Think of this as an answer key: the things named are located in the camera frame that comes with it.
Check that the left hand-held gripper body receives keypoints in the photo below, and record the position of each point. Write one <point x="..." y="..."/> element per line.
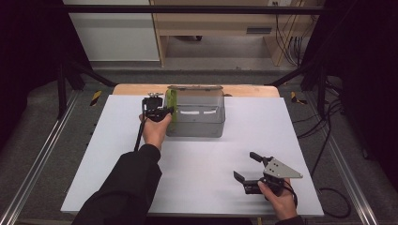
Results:
<point x="153" y="106"/>

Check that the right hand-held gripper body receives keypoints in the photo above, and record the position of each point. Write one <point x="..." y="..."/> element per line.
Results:
<point x="278" y="170"/>

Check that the grey transparent plastic box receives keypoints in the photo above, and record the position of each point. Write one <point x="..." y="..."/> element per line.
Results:
<point x="200" y="123"/>

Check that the person's left hand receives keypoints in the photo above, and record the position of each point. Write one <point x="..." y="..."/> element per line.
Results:
<point x="155" y="131"/>

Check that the person's right hand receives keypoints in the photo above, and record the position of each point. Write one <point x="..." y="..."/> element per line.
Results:
<point x="283" y="204"/>

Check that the white table board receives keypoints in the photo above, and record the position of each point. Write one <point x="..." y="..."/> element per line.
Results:
<point x="219" y="162"/>

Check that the wooden table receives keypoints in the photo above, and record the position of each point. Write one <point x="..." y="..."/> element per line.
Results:
<point x="131" y="90"/>

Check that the yellow black floor tape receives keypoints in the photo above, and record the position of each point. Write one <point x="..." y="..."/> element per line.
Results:
<point x="294" y="97"/>
<point x="95" y="97"/>

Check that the white cabinet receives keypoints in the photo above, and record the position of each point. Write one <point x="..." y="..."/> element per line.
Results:
<point x="115" y="34"/>

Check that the light wooden desk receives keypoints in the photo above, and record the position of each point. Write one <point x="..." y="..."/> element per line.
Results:
<point x="219" y="20"/>

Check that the black curtain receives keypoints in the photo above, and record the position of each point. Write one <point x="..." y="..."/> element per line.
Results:
<point x="28" y="47"/>
<point x="366" y="62"/>

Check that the black diagonal frame strut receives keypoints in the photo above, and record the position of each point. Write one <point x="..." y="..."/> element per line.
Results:
<point x="94" y="75"/>
<point x="291" y="75"/>

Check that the aluminium floor rail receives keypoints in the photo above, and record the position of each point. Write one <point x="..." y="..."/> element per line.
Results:
<point x="347" y="175"/>
<point x="34" y="168"/>

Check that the black upright frame post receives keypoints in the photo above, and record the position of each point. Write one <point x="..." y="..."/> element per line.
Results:
<point x="61" y="93"/>
<point x="321" y="90"/>

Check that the black horizontal frame bar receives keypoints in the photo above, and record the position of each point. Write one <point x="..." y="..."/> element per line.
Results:
<point x="187" y="9"/>

